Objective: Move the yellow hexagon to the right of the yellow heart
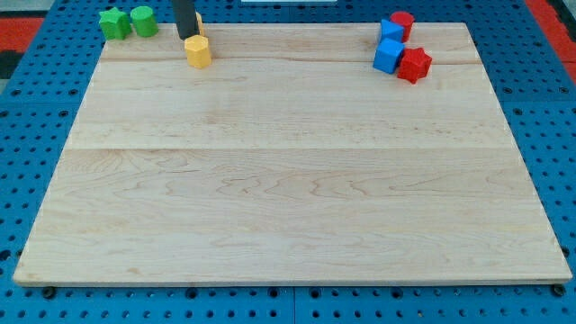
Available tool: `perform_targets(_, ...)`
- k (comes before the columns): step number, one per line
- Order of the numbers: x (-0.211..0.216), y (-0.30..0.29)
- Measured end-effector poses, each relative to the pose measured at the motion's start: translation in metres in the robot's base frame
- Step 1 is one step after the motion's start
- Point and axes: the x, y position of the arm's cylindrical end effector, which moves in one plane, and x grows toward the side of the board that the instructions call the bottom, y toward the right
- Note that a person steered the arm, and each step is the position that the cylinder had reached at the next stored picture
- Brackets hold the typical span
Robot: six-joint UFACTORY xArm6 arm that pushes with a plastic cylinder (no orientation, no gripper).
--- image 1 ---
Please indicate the blue triangle block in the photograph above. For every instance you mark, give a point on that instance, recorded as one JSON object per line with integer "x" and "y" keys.
{"x": 391, "y": 30}

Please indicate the yellow hexagon block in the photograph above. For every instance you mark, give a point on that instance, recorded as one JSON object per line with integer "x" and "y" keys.
{"x": 197, "y": 50}

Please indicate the red star block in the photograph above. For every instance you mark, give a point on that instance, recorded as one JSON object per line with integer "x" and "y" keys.
{"x": 414, "y": 65}

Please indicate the red cylinder block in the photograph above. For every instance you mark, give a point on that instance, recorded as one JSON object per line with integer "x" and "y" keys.
{"x": 405, "y": 20}

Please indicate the wooden board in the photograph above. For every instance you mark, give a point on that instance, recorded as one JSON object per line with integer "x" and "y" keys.
{"x": 290, "y": 160}

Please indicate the yellow heart block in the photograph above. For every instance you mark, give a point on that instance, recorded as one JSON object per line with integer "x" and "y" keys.
{"x": 199, "y": 20}

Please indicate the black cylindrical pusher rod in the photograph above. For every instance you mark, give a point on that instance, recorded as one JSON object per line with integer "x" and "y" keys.
{"x": 185, "y": 18}

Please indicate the blue cube block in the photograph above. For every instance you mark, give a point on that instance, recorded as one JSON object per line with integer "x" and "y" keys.
{"x": 387, "y": 55}

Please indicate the green cylinder block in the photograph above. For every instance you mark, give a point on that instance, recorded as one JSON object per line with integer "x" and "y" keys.
{"x": 144, "y": 21}

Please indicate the green star block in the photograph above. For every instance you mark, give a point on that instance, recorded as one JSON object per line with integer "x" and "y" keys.
{"x": 115, "y": 24}

